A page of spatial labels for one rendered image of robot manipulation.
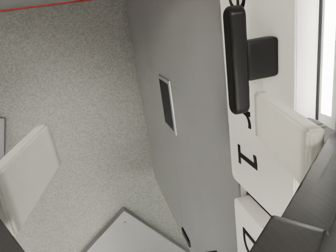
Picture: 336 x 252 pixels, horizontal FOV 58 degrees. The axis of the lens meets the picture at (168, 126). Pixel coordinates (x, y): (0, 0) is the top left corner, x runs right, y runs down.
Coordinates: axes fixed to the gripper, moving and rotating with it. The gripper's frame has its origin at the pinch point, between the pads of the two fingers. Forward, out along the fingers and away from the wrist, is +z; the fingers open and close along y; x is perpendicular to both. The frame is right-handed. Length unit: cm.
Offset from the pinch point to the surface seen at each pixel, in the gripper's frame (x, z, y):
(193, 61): -0.1, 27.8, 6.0
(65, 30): 7, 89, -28
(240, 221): -16.6, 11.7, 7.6
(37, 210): -56, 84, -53
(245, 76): 2.0, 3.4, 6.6
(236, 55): 3.5, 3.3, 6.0
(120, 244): -80, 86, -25
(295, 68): 2.3, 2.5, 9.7
